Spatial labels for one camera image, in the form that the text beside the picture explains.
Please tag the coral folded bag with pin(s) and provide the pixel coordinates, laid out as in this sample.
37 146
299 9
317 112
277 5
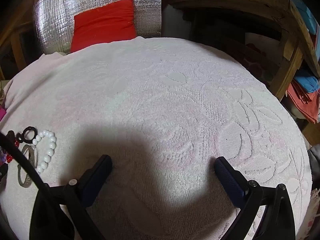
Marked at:
305 105

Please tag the silver foil insulation sheet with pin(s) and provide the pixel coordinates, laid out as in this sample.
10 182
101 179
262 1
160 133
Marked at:
55 17

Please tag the red cushion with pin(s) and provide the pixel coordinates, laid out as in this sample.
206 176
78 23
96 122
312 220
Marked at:
105 22

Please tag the white floral paper bag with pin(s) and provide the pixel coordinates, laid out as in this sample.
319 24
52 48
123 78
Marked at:
311 217

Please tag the blue folded bag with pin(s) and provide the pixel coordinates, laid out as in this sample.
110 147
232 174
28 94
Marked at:
306 81

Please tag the white floral pillow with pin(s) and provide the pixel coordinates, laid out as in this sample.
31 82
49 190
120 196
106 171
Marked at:
260 55

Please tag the pale pink embossed blanket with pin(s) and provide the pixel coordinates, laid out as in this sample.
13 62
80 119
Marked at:
162 92

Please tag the wooden chair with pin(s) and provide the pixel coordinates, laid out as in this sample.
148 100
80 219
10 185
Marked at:
250 2

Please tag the magenta cushion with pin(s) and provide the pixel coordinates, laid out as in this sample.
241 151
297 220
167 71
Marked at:
1 113

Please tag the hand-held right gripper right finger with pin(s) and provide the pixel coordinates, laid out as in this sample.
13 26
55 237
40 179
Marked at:
230 180

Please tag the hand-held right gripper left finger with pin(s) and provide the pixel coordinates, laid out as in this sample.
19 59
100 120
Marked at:
97 180

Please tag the metal bangle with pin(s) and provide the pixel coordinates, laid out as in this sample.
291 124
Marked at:
35 155

